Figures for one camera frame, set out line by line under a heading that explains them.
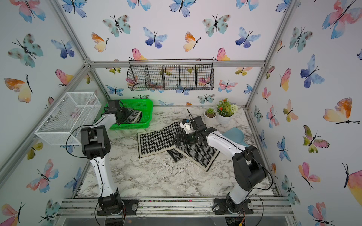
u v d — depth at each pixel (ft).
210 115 3.42
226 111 3.16
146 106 3.76
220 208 2.41
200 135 2.15
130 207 2.42
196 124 2.28
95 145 1.94
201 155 3.05
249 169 1.49
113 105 2.78
